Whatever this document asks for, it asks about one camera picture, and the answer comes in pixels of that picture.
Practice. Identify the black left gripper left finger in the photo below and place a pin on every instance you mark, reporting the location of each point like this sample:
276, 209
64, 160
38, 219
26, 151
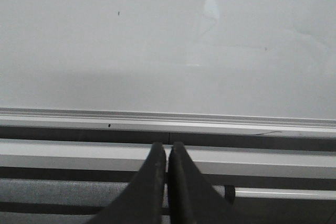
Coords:
141, 201

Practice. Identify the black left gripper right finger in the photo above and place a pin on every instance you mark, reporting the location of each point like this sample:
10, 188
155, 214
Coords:
192, 199

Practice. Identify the white whiteboard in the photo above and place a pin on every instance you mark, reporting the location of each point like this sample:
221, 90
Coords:
262, 58

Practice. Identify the white horizontal stand bar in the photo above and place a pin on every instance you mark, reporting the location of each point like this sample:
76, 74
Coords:
272, 193

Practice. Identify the black foam bar sleeve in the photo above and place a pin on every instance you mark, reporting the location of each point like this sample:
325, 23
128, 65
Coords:
59, 192

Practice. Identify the aluminium whiteboard tray rail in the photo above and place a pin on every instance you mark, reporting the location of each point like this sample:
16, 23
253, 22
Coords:
165, 122

